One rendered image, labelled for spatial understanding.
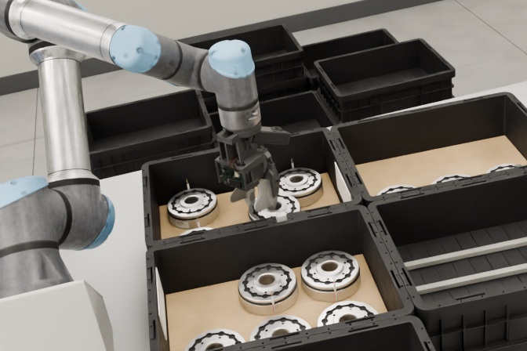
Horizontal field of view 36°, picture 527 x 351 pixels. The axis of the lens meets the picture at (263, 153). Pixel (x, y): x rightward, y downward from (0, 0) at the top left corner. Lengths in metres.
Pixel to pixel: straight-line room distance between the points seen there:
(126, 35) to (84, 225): 0.42
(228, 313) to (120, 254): 0.49
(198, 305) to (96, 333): 0.18
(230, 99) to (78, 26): 0.30
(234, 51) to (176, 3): 3.06
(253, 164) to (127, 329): 0.42
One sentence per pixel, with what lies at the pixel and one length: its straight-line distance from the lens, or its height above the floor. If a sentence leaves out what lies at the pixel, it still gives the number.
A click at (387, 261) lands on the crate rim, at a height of 0.93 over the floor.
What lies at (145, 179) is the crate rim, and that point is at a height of 0.93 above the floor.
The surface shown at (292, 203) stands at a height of 0.87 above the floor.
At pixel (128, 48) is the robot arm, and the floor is 1.27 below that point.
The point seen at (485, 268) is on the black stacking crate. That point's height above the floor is 0.83.
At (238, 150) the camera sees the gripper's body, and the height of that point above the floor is 1.03.
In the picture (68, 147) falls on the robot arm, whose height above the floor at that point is 1.01.
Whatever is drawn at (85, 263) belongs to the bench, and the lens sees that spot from 1.86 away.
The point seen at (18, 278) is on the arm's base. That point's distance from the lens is 1.48.
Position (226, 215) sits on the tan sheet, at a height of 0.83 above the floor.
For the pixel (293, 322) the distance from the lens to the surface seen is 1.35.
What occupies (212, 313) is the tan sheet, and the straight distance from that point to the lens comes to 1.44.
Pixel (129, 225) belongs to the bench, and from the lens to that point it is 1.94.
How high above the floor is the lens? 1.77
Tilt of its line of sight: 31 degrees down
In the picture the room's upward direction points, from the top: 9 degrees counter-clockwise
